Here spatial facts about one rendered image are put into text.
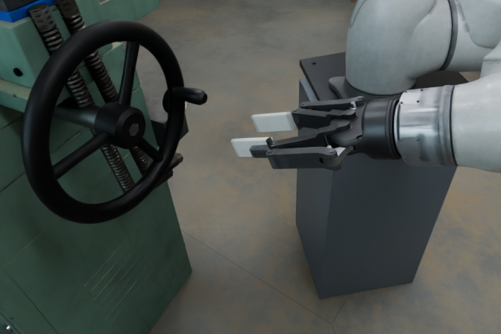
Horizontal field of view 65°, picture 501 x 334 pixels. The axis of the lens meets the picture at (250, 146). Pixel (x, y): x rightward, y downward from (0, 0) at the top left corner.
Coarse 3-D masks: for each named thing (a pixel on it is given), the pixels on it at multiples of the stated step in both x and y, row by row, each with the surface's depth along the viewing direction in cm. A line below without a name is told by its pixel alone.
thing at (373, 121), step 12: (360, 108) 52; (372, 108) 46; (384, 108) 45; (336, 120) 51; (348, 120) 50; (360, 120) 49; (372, 120) 45; (384, 120) 44; (348, 132) 48; (360, 132) 47; (372, 132) 45; (384, 132) 44; (336, 144) 49; (348, 144) 46; (360, 144) 46; (372, 144) 45; (384, 144) 45; (372, 156) 47; (384, 156) 46; (396, 156) 46
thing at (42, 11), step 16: (64, 0) 50; (32, 16) 48; (48, 16) 48; (64, 16) 51; (80, 16) 53; (48, 32) 49; (48, 48) 51; (96, 64) 56; (80, 80) 54; (96, 80) 58; (80, 96) 56; (112, 96) 60; (112, 160) 64; (144, 160) 70; (176, 160) 84; (128, 176) 67
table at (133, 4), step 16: (112, 0) 70; (128, 0) 74; (144, 0) 77; (112, 16) 71; (128, 16) 75; (112, 48) 61; (112, 64) 62; (0, 80) 55; (0, 96) 54; (16, 96) 52; (64, 96) 55
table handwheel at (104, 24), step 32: (96, 32) 46; (128, 32) 50; (64, 64) 43; (128, 64) 53; (160, 64) 60; (32, 96) 42; (128, 96) 54; (32, 128) 42; (96, 128) 54; (128, 128) 53; (32, 160) 43; (64, 160) 48; (160, 160) 65; (64, 192) 48; (128, 192) 61
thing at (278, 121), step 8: (288, 112) 58; (256, 120) 61; (264, 120) 60; (272, 120) 60; (280, 120) 59; (288, 120) 58; (256, 128) 62; (264, 128) 61; (272, 128) 61; (280, 128) 60; (288, 128) 59
